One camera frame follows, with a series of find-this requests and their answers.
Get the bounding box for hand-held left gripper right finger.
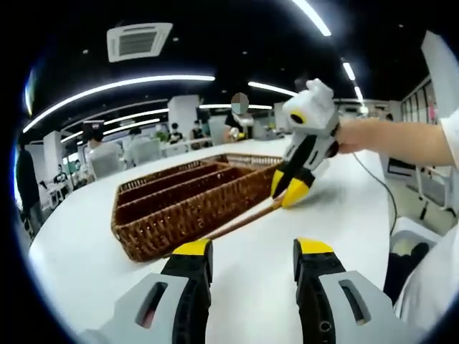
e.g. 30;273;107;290
292;237;433;344

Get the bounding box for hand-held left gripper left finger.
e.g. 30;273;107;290
78;238;215;344

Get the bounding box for wooden chopstick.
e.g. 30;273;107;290
204;199;286;240

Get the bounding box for brown wicker storage basket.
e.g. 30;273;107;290
110;153;288;262

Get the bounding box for person's right hand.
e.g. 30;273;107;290
336;123;364;156

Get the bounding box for person's black trousers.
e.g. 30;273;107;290
384;242;431;305

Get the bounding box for person's white shirt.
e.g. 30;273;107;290
392;107;459;333

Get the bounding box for curved ceiling light strip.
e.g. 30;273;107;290
22;74;216;134

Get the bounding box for white mesh office chair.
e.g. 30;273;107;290
91;145;121;178
128;138;161;168

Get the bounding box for ceiling air conditioner vent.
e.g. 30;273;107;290
106;23;174;64

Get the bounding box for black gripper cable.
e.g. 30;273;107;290
351;152;399;237

